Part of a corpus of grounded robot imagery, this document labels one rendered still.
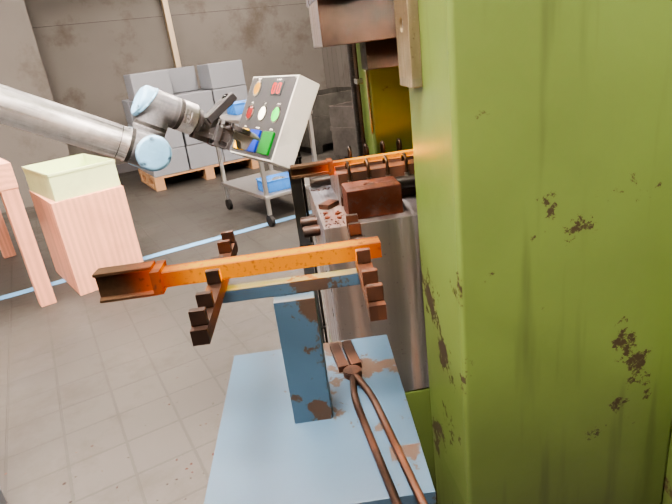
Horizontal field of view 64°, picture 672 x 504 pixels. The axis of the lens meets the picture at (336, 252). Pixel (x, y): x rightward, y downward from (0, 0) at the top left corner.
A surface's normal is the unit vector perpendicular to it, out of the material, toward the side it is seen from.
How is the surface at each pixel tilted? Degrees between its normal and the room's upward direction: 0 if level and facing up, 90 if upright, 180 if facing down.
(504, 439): 90
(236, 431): 0
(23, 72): 90
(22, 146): 90
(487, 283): 90
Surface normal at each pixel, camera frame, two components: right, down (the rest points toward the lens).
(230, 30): 0.49, 0.26
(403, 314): 0.13, 0.34
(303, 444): -0.12, -0.93
